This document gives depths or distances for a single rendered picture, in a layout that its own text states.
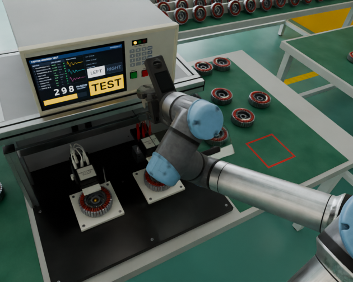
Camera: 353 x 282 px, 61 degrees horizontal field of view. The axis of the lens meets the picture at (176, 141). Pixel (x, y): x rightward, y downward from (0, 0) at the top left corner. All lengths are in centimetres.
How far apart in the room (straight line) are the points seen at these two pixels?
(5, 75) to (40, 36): 30
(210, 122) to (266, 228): 154
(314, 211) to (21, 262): 86
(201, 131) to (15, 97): 64
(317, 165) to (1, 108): 122
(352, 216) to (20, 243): 96
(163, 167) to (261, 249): 145
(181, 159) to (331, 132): 114
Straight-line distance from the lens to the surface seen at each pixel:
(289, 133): 154
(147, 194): 112
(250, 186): 65
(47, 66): 87
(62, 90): 91
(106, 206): 106
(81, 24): 94
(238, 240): 198
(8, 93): 107
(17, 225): 118
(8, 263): 112
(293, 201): 62
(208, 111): 59
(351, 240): 44
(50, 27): 94
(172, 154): 60
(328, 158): 151
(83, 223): 108
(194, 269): 185
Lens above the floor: 171
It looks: 45 degrees down
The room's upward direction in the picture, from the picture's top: 6 degrees clockwise
